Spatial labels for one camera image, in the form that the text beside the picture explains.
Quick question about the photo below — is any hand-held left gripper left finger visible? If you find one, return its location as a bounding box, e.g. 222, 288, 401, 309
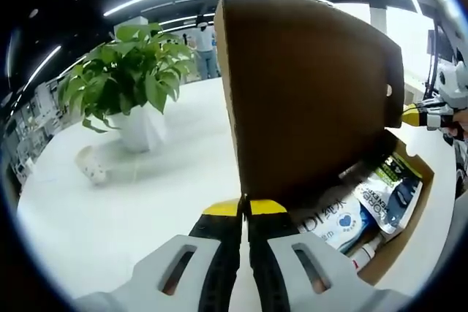
75, 197, 245, 312

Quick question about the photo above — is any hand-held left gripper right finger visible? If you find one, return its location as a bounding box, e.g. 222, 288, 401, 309
245, 197, 409, 312

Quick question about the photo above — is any small white box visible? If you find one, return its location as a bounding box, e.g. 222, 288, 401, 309
347, 234, 385, 269

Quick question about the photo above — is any white blue soft wipes pack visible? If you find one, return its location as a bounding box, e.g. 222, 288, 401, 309
295, 186, 378, 254

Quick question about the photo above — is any black white soft pouch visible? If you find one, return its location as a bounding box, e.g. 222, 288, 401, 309
352, 153, 425, 235

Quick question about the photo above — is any brown cardboard shoe box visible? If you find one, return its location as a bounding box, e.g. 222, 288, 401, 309
214, 0, 436, 286

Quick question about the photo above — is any person's right hand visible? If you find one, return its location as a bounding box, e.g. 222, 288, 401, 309
442, 118, 468, 143

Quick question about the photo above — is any small white printed cup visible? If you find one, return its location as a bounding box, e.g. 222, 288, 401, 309
75, 145, 113, 186

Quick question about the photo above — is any green potted plant white pot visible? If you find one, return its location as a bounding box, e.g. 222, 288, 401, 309
56, 23, 200, 153

